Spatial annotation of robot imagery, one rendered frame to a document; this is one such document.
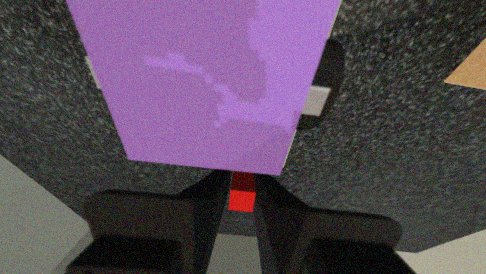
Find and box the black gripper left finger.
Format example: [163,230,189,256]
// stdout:
[83,169,232,274]

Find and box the red-headed stop pin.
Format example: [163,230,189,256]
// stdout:
[229,171,256,212]

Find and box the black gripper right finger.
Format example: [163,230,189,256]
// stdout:
[253,173,403,274]

